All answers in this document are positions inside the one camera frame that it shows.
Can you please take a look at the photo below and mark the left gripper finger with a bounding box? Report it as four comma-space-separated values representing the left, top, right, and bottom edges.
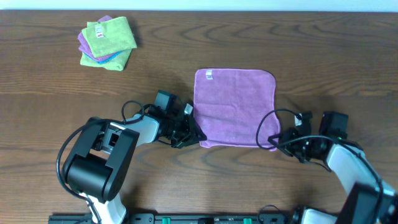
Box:
170, 138, 199, 149
188, 118, 207, 144

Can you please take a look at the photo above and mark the purple microfiber cloth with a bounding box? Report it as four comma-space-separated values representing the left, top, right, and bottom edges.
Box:
193, 68, 280, 148

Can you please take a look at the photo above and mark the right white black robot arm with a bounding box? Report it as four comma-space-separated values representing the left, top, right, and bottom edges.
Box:
268, 128, 397, 223

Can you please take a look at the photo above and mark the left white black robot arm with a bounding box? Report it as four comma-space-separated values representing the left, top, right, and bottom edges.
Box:
56, 104, 206, 223

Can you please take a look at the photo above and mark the bottom green folded cloth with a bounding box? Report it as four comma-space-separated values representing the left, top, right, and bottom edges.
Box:
80, 21, 133, 72

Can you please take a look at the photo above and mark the green folded cloth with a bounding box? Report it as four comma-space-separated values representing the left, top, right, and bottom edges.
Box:
81, 17, 137, 57
80, 21, 133, 72

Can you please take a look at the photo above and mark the blue folded cloth in stack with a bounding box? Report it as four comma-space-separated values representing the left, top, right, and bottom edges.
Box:
83, 51, 122, 64

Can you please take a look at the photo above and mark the top green folded cloth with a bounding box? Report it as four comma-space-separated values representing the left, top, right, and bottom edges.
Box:
81, 17, 137, 57

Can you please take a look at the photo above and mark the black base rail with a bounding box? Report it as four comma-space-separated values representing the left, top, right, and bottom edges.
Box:
47, 213, 292, 224

